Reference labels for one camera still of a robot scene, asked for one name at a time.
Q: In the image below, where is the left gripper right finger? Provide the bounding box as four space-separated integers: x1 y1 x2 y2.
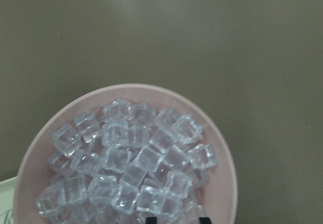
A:
199 217 211 224

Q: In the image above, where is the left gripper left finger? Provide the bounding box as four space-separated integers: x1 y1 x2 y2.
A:
146 216 157 224

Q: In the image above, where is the pink bowl of ice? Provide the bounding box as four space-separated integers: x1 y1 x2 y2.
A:
13 84 238 223

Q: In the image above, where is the cream serving tray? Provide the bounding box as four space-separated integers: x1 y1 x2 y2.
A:
0 177 17 224

